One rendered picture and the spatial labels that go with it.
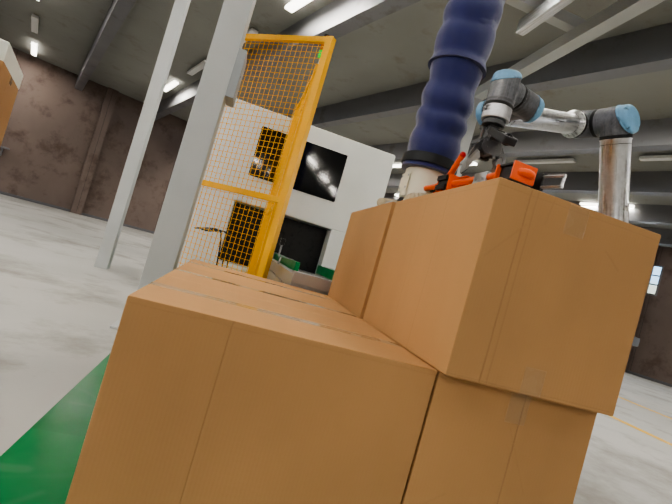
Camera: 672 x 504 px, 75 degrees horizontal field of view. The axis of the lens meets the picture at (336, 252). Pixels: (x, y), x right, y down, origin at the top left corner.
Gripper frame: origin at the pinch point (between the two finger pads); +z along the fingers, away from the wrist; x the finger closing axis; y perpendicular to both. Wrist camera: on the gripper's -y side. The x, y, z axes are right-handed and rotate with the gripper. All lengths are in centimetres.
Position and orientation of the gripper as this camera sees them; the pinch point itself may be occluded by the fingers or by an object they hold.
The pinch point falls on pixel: (481, 180)
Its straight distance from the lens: 149.9
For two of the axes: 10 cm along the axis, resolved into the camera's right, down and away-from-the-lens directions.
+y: -2.5, -0.4, 9.7
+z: -2.8, 9.6, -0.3
